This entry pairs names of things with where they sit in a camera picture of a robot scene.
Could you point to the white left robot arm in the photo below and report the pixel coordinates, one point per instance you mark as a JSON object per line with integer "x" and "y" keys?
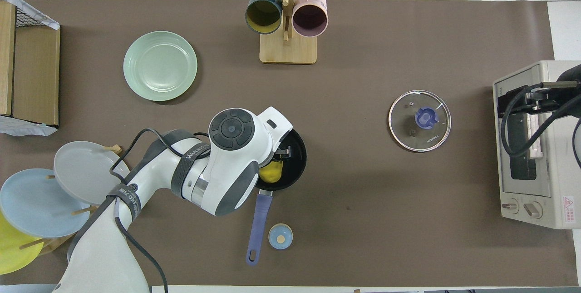
{"x": 227, "y": 156}

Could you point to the brown table mat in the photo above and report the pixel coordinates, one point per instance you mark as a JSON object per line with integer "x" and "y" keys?
{"x": 363, "y": 193}

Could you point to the mint green plate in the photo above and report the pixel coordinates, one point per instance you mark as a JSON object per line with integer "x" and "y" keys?
{"x": 159, "y": 66}

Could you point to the glass lid blue knob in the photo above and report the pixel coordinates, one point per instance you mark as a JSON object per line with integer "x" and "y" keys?
{"x": 420, "y": 122}

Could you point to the grey plate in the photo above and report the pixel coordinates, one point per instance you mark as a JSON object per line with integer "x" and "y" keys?
{"x": 86, "y": 170}

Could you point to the wooden plate rack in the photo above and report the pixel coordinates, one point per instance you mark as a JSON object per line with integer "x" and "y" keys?
{"x": 54, "y": 243}

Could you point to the wooden mug tree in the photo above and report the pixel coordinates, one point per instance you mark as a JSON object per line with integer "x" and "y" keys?
{"x": 288, "y": 50}

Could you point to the cream toaster oven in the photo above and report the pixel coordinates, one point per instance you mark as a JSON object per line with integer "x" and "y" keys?
{"x": 540, "y": 184}

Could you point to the small blue round cap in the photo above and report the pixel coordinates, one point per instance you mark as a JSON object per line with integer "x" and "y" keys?
{"x": 280, "y": 236}

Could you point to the yellow plate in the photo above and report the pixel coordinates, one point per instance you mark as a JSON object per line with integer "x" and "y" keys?
{"x": 11, "y": 252}

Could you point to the yellow potato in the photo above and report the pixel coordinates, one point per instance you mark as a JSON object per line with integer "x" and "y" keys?
{"x": 271, "y": 175}

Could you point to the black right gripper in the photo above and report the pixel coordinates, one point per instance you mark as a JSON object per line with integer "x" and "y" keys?
{"x": 569, "y": 95}

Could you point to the light blue plate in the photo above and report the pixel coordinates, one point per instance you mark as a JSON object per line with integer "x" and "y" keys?
{"x": 36, "y": 206}

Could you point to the wooden shelf board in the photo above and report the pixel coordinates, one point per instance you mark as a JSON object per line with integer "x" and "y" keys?
{"x": 5, "y": 57}
{"x": 36, "y": 75}

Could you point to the pink mug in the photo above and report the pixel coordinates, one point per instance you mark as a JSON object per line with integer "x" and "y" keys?
{"x": 310, "y": 20}

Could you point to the dark teal mug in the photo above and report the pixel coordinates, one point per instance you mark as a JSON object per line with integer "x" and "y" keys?
{"x": 263, "y": 16}

